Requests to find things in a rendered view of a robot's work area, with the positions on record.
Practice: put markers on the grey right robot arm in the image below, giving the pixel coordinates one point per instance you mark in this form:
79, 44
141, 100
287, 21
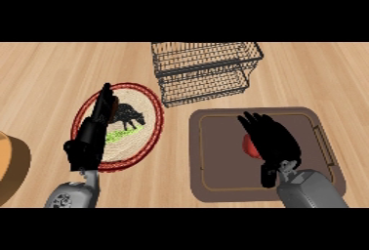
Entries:
307, 188

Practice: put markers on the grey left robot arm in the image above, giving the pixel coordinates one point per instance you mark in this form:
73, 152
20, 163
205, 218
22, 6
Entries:
73, 190

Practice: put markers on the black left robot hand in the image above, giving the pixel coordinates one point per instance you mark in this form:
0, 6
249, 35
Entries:
88, 140

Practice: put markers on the round woven placemat red rim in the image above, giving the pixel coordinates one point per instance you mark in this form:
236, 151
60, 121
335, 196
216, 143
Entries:
135, 130

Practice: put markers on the brown rectangular tray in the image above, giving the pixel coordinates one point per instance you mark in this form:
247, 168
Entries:
219, 156

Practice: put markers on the round tan wooden object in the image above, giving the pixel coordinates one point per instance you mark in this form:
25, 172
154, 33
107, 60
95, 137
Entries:
11, 169

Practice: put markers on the red bell pepper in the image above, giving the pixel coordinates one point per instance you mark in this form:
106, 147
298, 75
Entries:
249, 148

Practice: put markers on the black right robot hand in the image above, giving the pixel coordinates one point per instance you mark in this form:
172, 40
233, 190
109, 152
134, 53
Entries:
273, 140

